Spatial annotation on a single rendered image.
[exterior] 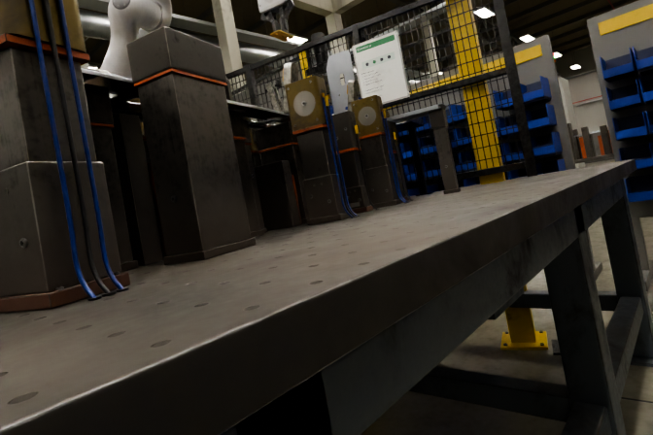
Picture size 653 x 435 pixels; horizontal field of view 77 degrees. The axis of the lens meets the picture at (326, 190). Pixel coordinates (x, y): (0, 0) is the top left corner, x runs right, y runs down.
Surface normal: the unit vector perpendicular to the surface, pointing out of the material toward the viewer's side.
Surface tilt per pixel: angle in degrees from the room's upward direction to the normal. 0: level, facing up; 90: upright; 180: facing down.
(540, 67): 90
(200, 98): 90
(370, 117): 90
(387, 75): 90
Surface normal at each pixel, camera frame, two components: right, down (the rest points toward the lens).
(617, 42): -0.66, 0.10
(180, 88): 0.88, -0.18
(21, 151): -0.44, 0.06
